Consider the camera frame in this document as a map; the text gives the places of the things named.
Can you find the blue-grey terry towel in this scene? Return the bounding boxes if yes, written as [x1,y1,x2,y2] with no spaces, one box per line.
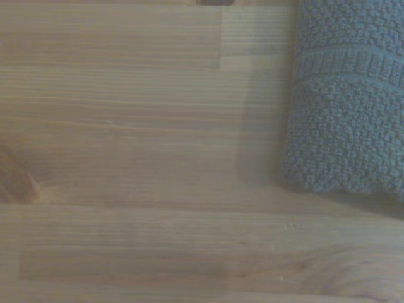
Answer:
[280,0,404,203]

